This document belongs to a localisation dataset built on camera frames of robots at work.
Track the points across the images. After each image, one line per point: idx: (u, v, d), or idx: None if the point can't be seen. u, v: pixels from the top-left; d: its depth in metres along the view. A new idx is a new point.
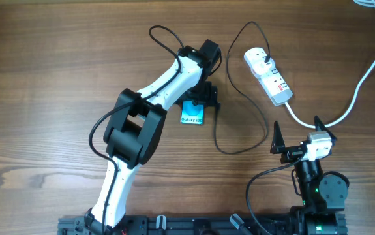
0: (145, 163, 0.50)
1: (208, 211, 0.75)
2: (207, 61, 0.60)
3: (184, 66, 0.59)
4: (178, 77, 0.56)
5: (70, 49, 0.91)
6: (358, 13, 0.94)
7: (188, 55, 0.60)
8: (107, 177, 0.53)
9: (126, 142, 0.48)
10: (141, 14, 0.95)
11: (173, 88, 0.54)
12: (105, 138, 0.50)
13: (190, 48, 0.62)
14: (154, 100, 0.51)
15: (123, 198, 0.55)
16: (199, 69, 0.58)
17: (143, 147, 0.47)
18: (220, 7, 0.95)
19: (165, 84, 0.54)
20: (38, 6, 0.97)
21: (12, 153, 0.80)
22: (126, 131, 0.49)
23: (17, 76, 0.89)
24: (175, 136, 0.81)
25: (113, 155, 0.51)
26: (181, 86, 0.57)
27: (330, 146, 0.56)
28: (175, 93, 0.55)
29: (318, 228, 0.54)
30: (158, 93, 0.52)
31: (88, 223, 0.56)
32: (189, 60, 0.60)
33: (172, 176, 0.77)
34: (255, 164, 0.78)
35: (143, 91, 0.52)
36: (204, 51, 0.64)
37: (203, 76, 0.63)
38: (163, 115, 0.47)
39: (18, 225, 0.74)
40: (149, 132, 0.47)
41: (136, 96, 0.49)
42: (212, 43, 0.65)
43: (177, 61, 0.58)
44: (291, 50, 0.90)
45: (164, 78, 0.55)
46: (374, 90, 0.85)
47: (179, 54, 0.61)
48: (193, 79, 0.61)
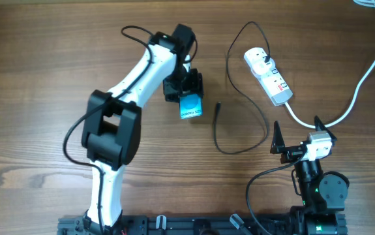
0: (130, 162, 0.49)
1: (209, 211, 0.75)
2: (180, 47, 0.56)
3: (156, 55, 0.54)
4: (150, 68, 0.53)
5: (70, 49, 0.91)
6: (357, 13, 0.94)
7: (159, 43, 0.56)
8: (95, 181, 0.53)
9: (106, 144, 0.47)
10: (141, 14, 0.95)
11: (145, 81, 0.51)
12: (85, 143, 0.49)
13: (162, 34, 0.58)
14: (126, 98, 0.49)
15: (115, 198, 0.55)
16: (172, 57, 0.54)
17: (123, 148, 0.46)
18: (220, 7, 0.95)
19: (136, 78, 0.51)
20: (38, 6, 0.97)
21: (12, 153, 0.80)
22: (104, 134, 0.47)
23: (17, 76, 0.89)
24: (175, 136, 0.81)
25: (96, 159, 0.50)
26: (156, 77, 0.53)
27: (330, 146, 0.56)
28: (149, 87, 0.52)
29: (317, 228, 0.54)
30: (130, 89, 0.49)
31: (86, 226, 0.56)
32: (161, 47, 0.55)
33: (172, 176, 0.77)
34: (255, 164, 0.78)
35: (115, 89, 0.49)
36: (177, 36, 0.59)
37: (178, 63, 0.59)
38: (138, 113, 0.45)
39: (18, 224, 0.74)
40: (126, 132, 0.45)
41: (107, 96, 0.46)
42: (184, 26, 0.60)
43: (147, 49, 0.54)
44: (291, 50, 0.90)
45: (135, 72, 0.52)
46: (374, 90, 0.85)
47: (149, 42, 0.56)
48: (169, 66, 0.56)
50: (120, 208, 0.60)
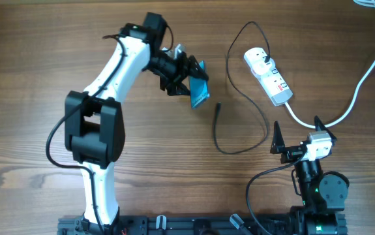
0: (117, 157, 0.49)
1: (209, 211, 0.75)
2: (152, 36, 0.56)
3: (129, 47, 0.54)
4: (124, 61, 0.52)
5: (70, 49, 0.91)
6: (357, 13, 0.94)
7: (130, 34, 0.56)
8: (87, 182, 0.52)
9: (91, 144, 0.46)
10: (141, 14, 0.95)
11: (121, 76, 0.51)
12: (68, 146, 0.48)
13: (132, 25, 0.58)
14: (104, 95, 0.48)
15: (109, 196, 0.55)
16: (145, 46, 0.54)
17: (109, 144, 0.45)
18: (220, 8, 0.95)
19: (111, 74, 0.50)
20: (38, 6, 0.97)
21: (12, 153, 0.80)
22: (87, 134, 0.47)
23: (17, 76, 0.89)
24: (175, 136, 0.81)
25: (83, 161, 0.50)
26: (131, 70, 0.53)
27: (330, 146, 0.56)
28: (126, 80, 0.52)
29: (317, 228, 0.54)
30: (105, 86, 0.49)
31: (85, 227, 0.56)
32: (132, 39, 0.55)
33: (172, 176, 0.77)
34: (255, 164, 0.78)
35: (90, 88, 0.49)
36: (148, 27, 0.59)
37: (153, 52, 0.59)
38: (118, 108, 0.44)
39: (18, 224, 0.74)
40: (108, 128, 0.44)
41: (83, 95, 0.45)
42: (154, 15, 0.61)
43: (119, 44, 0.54)
44: (291, 50, 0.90)
45: (109, 67, 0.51)
46: (374, 89, 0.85)
47: (119, 35, 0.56)
48: (143, 57, 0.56)
50: (117, 204, 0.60)
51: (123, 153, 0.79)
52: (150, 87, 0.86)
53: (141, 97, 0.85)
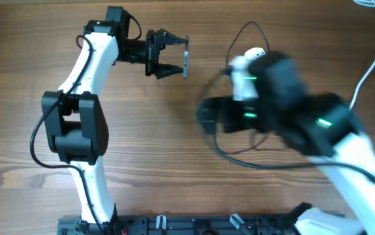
0: (103, 152, 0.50)
1: (209, 211, 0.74)
2: (116, 28, 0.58)
3: (95, 42, 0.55)
4: (94, 56, 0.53)
5: (70, 49, 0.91)
6: (357, 13, 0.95)
7: (94, 30, 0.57)
8: (77, 183, 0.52)
9: (75, 141, 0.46)
10: (140, 13, 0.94)
11: (94, 69, 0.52)
12: (52, 148, 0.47)
13: (94, 21, 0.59)
14: (79, 90, 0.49)
15: (104, 194, 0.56)
16: (111, 39, 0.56)
17: (92, 138, 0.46)
18: (220, 8, 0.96)
19: (82, 69, 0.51)
20: (38, 6, 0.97)
21: (12, 153, 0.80)
22: (70, 132, 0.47)
23: (17, 76, 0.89)
24: (175, 136, 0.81)
25: (70, 161, 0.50)
26: (102, 63, 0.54)
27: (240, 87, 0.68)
28: (98, 74, 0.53)
29: (324, 123, 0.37)
30: (79, 81, 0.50)
31: (85, 229, 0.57)
32: (98, 34, 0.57)
33: (172, 176, 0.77)
34: (255, 164, 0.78)
35: (64, 85, 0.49)
36: (111, 19, 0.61)
37: (120, 44, 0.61)
38: (96, 100, 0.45)
39: (18, 225, 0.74)
40: (89, 121, 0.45)
41: (58, 93, 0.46)
42: (114, 7, 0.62)
43: (85, 40, 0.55)
44: (291, 50, 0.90)
45: (79, 63, 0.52)
46: None
47: (84, 32, 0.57)
48: (112, 50, 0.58)
50: (113, 203, 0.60)
51: (123, 153, 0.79)
52: (150, 86, 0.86)
53: (142, 96, 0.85)
